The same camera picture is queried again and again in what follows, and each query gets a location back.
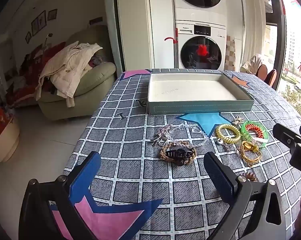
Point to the green plastic bangle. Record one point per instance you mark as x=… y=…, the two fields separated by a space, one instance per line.
x=245 y=131

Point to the black hair claw clip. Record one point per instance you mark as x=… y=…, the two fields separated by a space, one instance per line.
x=178 y=155

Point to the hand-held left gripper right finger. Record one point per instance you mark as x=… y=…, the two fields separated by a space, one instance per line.
x=219 y=172

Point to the white tumble dryer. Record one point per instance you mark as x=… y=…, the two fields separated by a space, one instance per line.
x=180 y=5

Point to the beige garment on chair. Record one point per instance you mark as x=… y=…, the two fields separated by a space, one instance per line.
x=253 y=62

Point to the red blanket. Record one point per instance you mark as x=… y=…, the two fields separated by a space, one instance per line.
x=28 y=75

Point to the white tall cabinet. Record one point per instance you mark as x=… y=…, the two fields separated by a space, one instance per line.
x=135 y=25

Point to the beige jacket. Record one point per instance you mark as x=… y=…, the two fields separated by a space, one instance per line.
x=65 y=65

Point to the pale green armchair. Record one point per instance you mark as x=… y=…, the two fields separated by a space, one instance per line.
x=95 y=80

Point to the white curtain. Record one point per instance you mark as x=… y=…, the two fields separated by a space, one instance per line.
x=253 y=17

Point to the white washing machine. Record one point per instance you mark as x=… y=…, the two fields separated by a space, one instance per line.
x=185 y=30

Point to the brown checked hanging cloth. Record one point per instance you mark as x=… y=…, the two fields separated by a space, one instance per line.
x=230 y=52

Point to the shallow grey cardboard box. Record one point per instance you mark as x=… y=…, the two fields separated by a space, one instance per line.
x=190 y=90

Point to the round white basket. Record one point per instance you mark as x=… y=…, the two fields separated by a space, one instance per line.
x=5 y=142

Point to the large black picture frame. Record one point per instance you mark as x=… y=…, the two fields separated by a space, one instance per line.
x=38 y=23

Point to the beige hair clip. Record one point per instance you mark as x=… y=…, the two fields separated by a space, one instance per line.
x=238 y=120

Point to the dark window frame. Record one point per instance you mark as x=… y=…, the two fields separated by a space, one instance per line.
x=278 y=30

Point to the small black picture frame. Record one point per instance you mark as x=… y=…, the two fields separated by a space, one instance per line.
x=52 y=14
x=28 y=36

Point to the small black hairpin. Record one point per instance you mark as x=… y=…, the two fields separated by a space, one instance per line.
x=120 y=115

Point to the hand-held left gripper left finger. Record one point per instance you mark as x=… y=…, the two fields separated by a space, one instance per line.
x=85 y=172

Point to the small dark claw clip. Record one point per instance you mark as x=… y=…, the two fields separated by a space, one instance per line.
x=141 y=102

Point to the brown wooden chair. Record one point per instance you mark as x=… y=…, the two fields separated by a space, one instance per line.
x=261 y=71
x=271 y=78

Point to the checked tablecloth with stars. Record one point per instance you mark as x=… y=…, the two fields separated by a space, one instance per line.
x=130 y=160

